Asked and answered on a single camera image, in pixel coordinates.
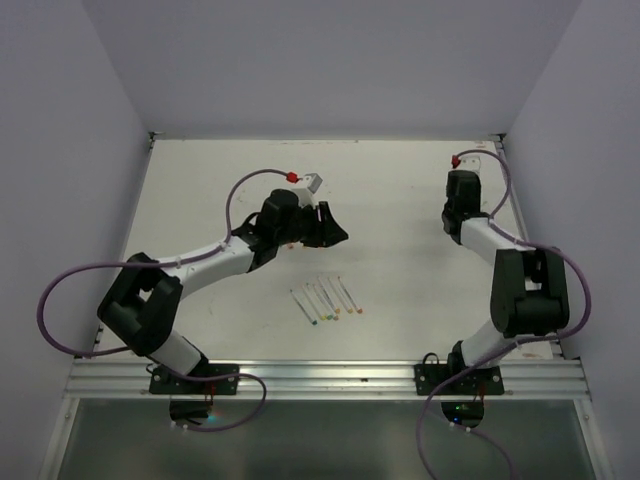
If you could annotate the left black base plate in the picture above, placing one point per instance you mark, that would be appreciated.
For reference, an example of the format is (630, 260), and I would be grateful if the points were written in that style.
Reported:
(164, 382)

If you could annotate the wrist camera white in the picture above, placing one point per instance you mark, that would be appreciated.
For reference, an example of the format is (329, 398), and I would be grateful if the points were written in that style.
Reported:
(470, 162)
(306, 188)

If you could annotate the teal green marker pen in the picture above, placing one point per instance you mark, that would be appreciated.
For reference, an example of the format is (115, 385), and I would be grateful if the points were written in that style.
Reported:
(302, 308)

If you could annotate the light green cap marker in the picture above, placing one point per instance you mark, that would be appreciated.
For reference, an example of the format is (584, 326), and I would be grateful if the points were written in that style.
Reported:
(310, 289)

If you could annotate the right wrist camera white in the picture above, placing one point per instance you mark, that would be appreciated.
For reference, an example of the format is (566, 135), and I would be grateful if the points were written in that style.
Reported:
(470, 162)

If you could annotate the aluminium rail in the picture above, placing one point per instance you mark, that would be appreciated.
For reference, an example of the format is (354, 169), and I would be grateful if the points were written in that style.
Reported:
(555, 379)

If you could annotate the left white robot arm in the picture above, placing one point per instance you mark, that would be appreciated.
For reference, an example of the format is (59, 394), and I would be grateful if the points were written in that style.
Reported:
(141, 305)

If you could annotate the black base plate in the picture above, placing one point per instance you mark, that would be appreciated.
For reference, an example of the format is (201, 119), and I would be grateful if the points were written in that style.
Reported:
(164, 382)
(427, 377)

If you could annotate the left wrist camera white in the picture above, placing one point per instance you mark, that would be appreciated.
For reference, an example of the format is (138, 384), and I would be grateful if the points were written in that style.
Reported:
(306, 188)

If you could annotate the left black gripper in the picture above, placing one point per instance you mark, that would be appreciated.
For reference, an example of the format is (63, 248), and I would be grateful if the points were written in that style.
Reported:
(326, 231)

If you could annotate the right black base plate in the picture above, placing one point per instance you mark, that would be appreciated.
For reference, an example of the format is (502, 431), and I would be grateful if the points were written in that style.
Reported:
(427, 377)

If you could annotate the orange cap marker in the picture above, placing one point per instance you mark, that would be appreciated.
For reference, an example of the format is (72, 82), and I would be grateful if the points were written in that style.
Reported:
(354, 304)

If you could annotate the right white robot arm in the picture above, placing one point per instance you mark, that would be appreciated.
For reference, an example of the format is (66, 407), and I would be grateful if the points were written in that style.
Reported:
(528, 295)

